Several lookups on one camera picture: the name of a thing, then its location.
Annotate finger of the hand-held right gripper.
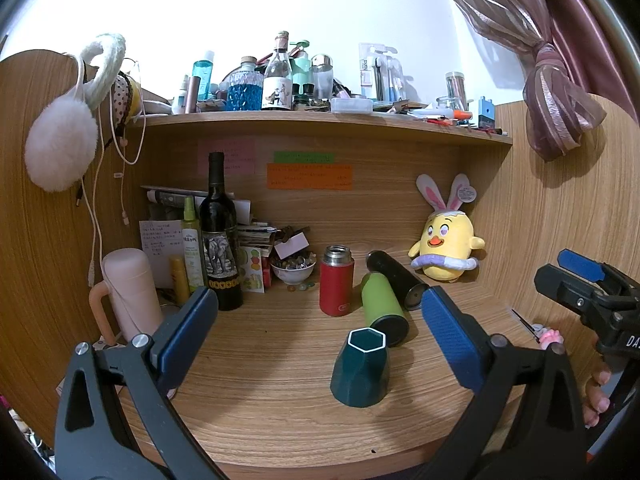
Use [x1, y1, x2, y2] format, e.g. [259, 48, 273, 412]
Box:
[534, 265, 603, 322]
[556, 249, 610, 284]

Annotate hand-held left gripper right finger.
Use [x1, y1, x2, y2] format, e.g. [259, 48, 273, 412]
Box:
[410, 285, 588, 480]

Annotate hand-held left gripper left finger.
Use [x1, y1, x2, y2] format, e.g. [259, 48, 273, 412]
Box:
[54, 286, 231, 480]

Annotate dark green hexagonal cup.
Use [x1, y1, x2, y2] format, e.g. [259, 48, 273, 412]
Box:
[329, 327, 391, 407]

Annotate person's right hand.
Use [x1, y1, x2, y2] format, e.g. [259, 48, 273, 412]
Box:
[582, 367, 614, 429]

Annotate yellow tube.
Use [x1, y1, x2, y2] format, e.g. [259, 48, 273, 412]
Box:
[169, 256, 191, 306]

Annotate dark wine bottle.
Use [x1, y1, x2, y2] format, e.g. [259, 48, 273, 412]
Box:
[199, 152, 244, 312]

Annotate green bottle with dark base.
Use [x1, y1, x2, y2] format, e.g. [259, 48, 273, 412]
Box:
[361, 271, 410, 348]

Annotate green spray bottle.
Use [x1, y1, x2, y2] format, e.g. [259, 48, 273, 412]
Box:
[181, 196, 207, 295]

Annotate black cylindrical bottle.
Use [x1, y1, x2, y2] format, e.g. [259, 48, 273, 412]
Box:
[366, 250, 431, 311]

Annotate fruit sticker sheet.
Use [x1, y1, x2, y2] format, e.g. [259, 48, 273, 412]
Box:
[239, 246, 266, 293]

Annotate white handwritten note paper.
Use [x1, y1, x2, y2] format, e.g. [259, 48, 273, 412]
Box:
[139, 219, 184, 290]

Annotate yellow chick plush toy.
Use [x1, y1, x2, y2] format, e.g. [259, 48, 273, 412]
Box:
[408, 173, 487, 283]

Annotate stack of papers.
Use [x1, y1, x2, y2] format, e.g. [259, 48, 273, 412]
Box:
[237, 222, 279, 249]

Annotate white bowl of pebbles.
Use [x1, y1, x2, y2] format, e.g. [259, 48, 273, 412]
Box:
[270, 254, 317, 285]

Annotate red thermos flask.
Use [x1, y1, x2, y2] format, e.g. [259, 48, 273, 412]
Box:
[319, 244, 355, 317]

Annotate white card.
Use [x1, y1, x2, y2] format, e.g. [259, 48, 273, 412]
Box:
[274, 233, 309, 260]

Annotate rolled newspaper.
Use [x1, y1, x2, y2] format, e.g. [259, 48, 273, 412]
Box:
[140, 186, 252, 225]

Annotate pink striped curtain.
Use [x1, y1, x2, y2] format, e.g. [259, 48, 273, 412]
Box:
[430, 0, 640, 162]

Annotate pink sticky note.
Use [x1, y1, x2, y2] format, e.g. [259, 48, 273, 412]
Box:
[197, 141, 256, 177]

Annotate blue box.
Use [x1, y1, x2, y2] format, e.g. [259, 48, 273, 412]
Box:
[477, 96, 496, 129]

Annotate orange sticky note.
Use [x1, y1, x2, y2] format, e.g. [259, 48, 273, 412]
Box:
[266, 163, 353, 191]

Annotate green sticky note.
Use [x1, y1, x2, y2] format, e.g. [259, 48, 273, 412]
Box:
[273, 152, 335, 165]

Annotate clear cotton swab jar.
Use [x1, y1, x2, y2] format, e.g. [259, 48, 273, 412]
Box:
[445, 72, 467, 109]

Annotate white fluffy earmuffs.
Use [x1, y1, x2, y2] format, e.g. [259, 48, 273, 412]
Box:
[24, 34, 127, 192]

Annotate small white bottle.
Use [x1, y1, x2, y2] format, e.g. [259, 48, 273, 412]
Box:
[172, 75, 190, 115]

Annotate yellow headband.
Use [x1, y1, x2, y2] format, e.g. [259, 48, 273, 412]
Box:
[124, 75, 146, 124]

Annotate polka dot headband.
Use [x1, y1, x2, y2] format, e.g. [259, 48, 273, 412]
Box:
[109, 72, 132, 122]

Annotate wooden shelf board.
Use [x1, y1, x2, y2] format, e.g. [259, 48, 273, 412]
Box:
[127, 110, 514, 147]

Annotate glass bottle with blue liquid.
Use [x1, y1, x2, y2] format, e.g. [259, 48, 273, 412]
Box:
[227, 56, 264, 112]

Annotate teal liquid bottle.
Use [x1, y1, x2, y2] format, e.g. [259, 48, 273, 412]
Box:
[192, 51, 216, 102]

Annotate clear plastic box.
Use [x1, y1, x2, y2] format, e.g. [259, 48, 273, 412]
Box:
[330, 97, 374, 114]

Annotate clear bottle with white label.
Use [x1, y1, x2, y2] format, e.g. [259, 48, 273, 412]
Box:
[262, 32, 294, 111]

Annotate toothbrush pack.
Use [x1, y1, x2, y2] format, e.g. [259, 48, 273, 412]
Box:
[358, 42, 405, 102]

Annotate mint green pump bottle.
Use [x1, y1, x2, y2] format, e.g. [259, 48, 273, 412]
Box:
[290, 40, 316, 107]

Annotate clear jar with silver cap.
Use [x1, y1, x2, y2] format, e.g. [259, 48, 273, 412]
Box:
[310, 54, 334, 101]

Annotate pink jug with handle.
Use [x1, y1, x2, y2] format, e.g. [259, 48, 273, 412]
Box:
[89, 248, 167, 350]

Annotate white cable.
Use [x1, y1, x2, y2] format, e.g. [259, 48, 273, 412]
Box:
[75, 55, 147, 287]

